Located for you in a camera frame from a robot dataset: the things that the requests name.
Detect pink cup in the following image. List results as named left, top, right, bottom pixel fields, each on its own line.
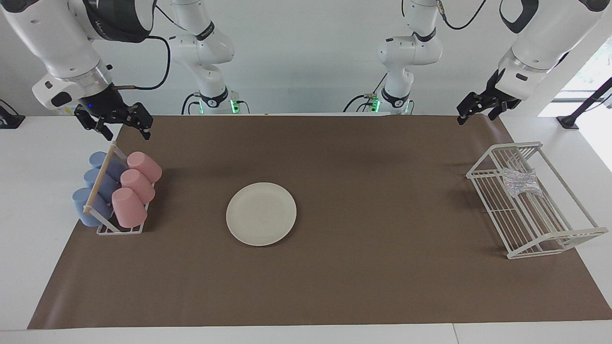
left=120, top=169, right=156, bottom=204
left=111, top=187, right=148, bottom=228
left=127, top=151, right=163, bottom=183

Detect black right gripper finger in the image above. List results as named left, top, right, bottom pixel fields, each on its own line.
left=74, top=108, right=116, bottom=142
left=126, top=101, right=154, bottom=141

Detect white cup rack wooden handle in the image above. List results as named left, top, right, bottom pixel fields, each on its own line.
left=82, top=141, right=156, bottom=236

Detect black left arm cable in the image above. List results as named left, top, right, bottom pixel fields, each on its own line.
left=437, top=0, right=487, bottom=31

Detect blue cup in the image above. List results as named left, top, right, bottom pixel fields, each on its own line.
left=72, top=187, right=113, bottom=227
left=89, top=151, right=127, bottom=180
left=84, top=168, right=121, bottom=201

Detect black table clamp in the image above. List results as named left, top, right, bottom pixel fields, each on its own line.
left=0, top=99, right=26, bottom=129

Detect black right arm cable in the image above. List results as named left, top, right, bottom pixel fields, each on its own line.
left=115, top=34, right=172, bottom=92

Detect black base cable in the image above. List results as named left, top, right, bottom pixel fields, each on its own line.
left=180, top=92, right=202, bottom=116
left=343, top=93, right=379, bottom=114

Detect black left base cable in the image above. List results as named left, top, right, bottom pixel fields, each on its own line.
left=343, top=93, right=379, bottom=114

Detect cream round plate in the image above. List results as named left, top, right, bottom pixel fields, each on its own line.
left=226, top=182, right=297, bottom=247

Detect black stand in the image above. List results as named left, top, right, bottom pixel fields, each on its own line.
left=557, top=78, right=612, bottom=130

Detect brown table mat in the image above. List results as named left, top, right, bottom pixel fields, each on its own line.
left=27, top=115, right=612, bottom=330

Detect black right base cable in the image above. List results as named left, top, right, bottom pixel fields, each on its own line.
left=180, top=92, right=202, bottom=116

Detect white wire rack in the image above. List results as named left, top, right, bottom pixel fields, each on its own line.
left=466, top=141, right=609, bottom=259

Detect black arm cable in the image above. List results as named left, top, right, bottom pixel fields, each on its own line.
left=437, top=0, right=487, bottom=31
left=115, top=34, right=172, bottom=92

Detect silver mesh sponge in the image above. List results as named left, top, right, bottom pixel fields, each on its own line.
left=501, top=167, right=544, bottom=198

